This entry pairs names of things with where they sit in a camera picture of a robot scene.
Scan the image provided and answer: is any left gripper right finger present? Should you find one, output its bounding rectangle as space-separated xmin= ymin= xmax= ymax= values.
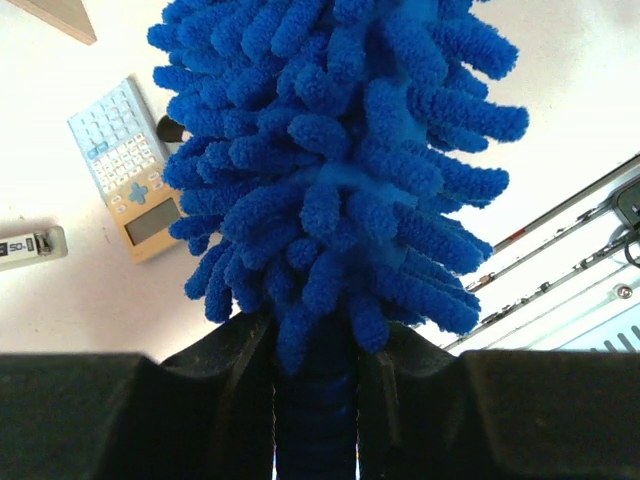
xmin=358 ymin=323 xmax=639 ymax=479

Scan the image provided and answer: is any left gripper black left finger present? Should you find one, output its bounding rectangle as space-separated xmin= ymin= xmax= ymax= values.
xmin=1 ymin=315 xmax=273 ymax=479

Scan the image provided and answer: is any blue microfibre duster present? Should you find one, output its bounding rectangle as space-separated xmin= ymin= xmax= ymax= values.
xmin=147 ymin=1 xmax=529 ymax=479

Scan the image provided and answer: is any blue yellow calculator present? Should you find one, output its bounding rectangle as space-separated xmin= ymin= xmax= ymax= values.
xmin=67 ymin=77 xmax=182 ymax=264

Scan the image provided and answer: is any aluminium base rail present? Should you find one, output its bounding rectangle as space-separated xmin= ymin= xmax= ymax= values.
xmin=439 ymin=156 xmax=639 ymax=355

